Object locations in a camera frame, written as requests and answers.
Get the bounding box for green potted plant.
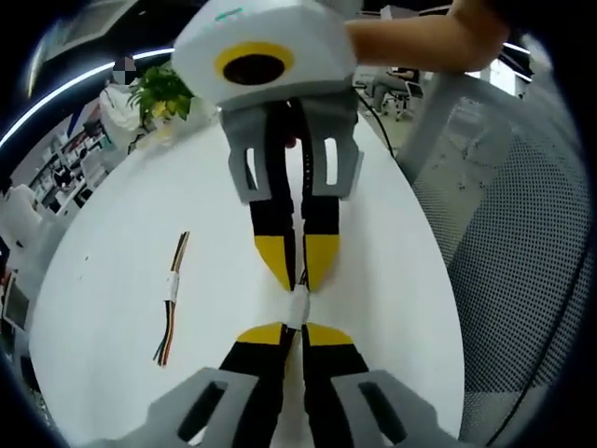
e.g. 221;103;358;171
128;64;195;123

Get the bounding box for grey mesh office chair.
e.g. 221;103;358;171
396;32;591;448

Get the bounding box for black office chair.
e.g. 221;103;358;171
382;81;425;122

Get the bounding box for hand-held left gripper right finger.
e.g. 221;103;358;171
300;321;463;448

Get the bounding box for white JST connector thin wires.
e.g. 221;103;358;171
293;268;312;307

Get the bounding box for black cable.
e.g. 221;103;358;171
356;86;397;158

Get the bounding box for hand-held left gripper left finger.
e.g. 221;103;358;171
146;320;294;448

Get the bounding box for white JST socket thin wires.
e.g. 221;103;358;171
279;302;312;356

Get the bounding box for JST connector brown yellow wires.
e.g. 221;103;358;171
168;230;191;293

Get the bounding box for white plant pot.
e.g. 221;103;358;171
134;111;176;150

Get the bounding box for white shelving unit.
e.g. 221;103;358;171
36;125;113;216

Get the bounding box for curved ceiling light strip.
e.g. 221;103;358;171
0;49;174;146

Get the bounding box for JST socket multicoloured wires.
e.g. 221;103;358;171
152;279;182;368

